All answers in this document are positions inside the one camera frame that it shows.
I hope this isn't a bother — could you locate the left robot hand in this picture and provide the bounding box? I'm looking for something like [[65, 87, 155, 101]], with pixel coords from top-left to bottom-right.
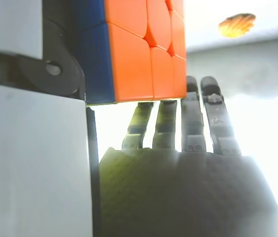
[[0, 0, 278, 237]]

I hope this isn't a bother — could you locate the Rubik's cube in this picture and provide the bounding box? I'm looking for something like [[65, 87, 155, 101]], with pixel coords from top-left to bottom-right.
[[71, 0, 188, 105]]

